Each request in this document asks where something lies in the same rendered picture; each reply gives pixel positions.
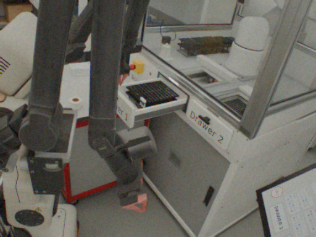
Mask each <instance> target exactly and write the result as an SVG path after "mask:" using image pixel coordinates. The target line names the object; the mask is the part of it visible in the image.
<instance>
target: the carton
mask: <svg viewBox="0 0 316 237"><path fill-rule="evenodd" d="M3 3H4V11H5V12H4V13H5V16H6V19H7V21H8V22H9V23H10V22H11V21H12V20H13V19H14V18H16V16H18V15H19V14H20V13H22V12H31V10H32V3H30V2H29V1H3ZM32 11H33V10H32Z"/></svg>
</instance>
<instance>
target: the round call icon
mask: <svg viewBox="0 0 316 237"><path fill-rule="evenodd" d="M270 195H271V197H272V200H274V199H277V198H279V197H281V196H283V195H285V192H284V190H283V186H282V185H279V186H276V187H274V188H272V189H270Z"/></svg>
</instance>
